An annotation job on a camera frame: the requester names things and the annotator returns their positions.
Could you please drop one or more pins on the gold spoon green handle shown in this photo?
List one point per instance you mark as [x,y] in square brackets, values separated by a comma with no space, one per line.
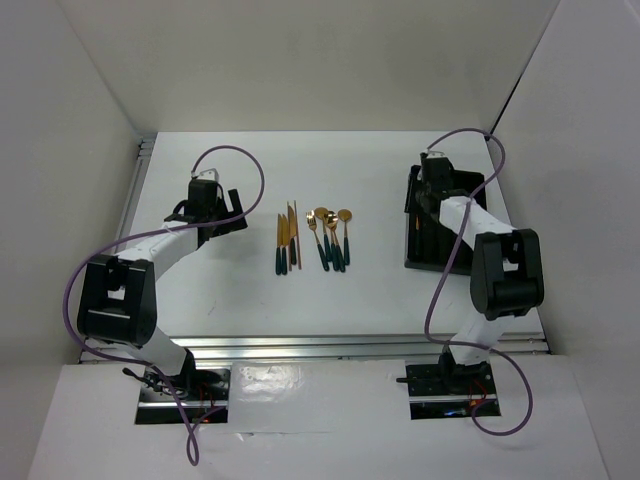
[345,215]
[338,259]
[320,213]

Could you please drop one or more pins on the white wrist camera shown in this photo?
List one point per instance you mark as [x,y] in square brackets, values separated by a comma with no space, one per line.
[210,174]
[434,154]

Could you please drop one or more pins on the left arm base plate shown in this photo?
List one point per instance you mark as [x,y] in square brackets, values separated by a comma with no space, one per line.
[207,400]

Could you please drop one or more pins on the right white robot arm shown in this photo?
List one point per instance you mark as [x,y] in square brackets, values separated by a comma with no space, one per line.
[506,279]

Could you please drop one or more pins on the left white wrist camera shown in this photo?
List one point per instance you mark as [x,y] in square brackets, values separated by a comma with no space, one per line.
[210,174]

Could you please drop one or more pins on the gold knife green handle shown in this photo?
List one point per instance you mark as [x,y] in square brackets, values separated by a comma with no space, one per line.
[285,245]
[280,267]
[292,236]

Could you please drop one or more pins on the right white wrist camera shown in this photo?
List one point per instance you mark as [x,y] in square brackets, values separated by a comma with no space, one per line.
[434,154]

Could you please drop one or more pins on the gold chopstick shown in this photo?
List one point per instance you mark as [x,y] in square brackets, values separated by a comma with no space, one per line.
[297,236]

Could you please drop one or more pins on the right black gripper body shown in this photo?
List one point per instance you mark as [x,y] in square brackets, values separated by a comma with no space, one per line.
[421,190]

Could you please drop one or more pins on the aluminium frame rail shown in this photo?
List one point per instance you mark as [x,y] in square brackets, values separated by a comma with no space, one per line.
[226,302]

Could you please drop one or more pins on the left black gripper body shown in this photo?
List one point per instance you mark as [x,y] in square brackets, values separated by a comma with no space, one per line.
[219,212]

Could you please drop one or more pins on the black cutlery tray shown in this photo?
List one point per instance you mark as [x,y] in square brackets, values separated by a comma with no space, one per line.
[430,249]

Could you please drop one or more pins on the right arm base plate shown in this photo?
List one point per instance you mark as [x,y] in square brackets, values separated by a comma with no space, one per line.
[433,397]

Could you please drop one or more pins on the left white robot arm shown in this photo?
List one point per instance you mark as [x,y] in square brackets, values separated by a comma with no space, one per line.
[119,303]

